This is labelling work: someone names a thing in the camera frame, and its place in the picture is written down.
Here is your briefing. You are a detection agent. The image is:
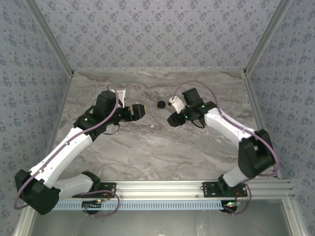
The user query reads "left black controller board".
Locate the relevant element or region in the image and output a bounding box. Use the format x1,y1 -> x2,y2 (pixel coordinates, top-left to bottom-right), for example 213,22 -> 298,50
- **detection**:
82,199 -> 103,210

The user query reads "black controller board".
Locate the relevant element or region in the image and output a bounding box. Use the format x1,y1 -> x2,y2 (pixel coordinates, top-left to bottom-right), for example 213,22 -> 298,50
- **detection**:
82,199 -> 103,210
221,200 -> 241,212

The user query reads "right black controller board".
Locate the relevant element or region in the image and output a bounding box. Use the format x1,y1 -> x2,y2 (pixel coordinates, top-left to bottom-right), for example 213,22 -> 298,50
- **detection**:
221,200 -> 241,212

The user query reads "grey metal panel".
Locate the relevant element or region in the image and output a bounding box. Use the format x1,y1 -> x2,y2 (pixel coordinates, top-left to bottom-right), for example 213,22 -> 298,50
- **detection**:
27,210 -> 293,236

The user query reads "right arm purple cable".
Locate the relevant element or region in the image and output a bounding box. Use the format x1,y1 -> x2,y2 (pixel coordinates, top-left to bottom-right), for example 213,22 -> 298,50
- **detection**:
173,80 -> 281,216

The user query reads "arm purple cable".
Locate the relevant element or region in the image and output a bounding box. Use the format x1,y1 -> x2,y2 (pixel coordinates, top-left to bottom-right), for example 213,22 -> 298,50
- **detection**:
13,84 -> 121,218
173,80 -> 281,216

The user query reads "left aluminium side rail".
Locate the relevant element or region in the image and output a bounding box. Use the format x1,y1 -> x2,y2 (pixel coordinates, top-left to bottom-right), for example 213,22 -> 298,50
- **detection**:
47,71 -> 75,157

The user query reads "aluminium side rail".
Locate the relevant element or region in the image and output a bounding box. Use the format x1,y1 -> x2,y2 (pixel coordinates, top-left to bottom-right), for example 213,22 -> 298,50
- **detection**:
47,71 -> 75,157
242,70 -> 283,180

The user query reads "right aluminium side rail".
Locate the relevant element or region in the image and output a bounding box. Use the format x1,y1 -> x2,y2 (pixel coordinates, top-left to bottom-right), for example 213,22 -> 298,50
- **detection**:
242,70 -> 283,180

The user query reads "aluminium mounting rail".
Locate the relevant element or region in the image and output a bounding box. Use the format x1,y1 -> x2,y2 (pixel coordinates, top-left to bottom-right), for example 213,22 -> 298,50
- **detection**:
71,180 -> 295,200

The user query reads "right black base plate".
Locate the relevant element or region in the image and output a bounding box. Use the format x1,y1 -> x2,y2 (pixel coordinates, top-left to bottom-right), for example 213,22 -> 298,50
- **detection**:
202,181 -> 248,199

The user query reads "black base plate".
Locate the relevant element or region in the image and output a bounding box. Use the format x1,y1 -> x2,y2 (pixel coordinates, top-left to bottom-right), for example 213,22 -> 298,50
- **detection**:
202,181 -> 248,199
71,182 -> 117,199

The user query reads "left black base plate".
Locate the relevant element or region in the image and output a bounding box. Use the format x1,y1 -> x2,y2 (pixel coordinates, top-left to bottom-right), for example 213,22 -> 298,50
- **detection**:
71,182 -> 117,199

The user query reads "left aluminium corner post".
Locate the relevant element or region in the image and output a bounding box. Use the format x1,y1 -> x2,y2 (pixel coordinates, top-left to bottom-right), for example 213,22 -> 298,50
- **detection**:
24,0 -> 75,76

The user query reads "aluminium corner post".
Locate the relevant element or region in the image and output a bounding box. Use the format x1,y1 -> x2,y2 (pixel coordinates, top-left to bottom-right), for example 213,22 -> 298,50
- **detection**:
24,0 -> 75,76
243,0 -> 295,76

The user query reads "pale blue slotted cable duct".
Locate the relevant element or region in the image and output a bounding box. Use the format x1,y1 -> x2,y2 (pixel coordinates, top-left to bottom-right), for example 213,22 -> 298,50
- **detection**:
55,200 -> 238,211

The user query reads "right aluminium corner post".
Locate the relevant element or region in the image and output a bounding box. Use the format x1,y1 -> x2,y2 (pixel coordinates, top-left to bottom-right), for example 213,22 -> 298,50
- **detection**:
243,0 -> 295,76

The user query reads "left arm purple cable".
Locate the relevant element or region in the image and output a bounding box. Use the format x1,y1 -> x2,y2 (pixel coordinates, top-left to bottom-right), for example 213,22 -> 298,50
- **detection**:
13,84 -> 121,218

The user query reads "left aluminium frame leg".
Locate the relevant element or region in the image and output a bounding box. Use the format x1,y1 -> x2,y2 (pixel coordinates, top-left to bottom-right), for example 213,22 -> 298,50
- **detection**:
13,212 -> 35,236

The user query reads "aluminium frame leg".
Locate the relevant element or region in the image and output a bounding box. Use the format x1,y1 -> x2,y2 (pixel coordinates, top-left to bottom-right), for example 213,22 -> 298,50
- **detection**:
13,212 -> 35,236
283,198 -> 307,236

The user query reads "right aluminium frame leg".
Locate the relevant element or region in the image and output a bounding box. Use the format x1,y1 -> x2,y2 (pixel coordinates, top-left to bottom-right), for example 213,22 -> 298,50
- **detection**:
283,198 -> 307,236

